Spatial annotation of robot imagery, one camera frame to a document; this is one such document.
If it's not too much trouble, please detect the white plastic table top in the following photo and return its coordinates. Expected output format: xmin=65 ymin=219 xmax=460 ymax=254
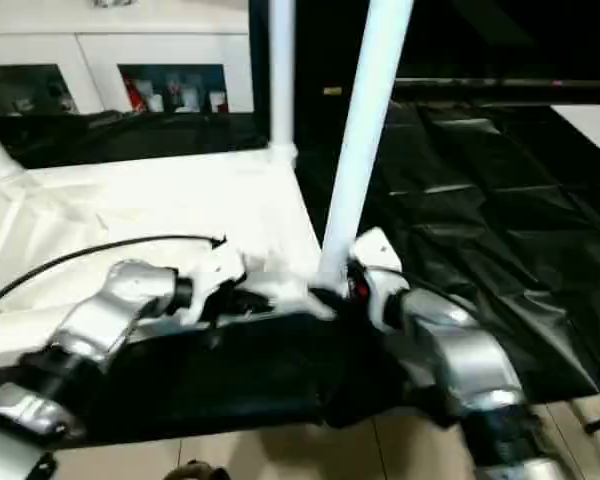
xmin=0 ymin=144 xmax=341 ymax=374

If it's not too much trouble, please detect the black work mat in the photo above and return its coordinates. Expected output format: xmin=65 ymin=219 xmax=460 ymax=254
xmin=0 ymin=102 xmax=600 ymax=451

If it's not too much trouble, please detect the dark brown rounded object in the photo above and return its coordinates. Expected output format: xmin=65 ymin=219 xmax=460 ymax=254
xmin=164 ymin=460 xmax=231 ymax=480

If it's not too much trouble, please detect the large black case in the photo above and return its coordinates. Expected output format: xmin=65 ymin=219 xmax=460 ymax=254
xmin=249 ymin=0 xmax=600 ymax=151

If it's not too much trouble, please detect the long grey metal bar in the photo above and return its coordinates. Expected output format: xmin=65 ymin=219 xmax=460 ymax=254
xmin=394 ymin=75 xmax=600 ymax=89

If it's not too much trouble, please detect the white glass-door cabinet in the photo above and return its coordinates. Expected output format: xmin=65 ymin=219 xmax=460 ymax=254
xmin=0 ymin=0 xmax=256 ymax=117

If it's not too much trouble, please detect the white flat box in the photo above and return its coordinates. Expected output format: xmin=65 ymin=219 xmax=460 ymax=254
xmin=549 ymin=103 xmax=600 ymax=166

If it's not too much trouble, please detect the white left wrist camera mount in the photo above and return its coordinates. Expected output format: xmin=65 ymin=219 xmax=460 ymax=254
xmin=182 ymin=244 xmax=249 ymax=324

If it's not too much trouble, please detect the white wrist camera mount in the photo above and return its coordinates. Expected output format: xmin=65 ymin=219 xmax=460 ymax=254
xmin=182 ymin=244 xmax=249 ymax=324
xmin=349 ymin=227 xmax=411 ymax=334

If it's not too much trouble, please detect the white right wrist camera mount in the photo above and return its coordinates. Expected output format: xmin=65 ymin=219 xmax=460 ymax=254
xmin=349 ymin=227 xmax=411 ymax=334

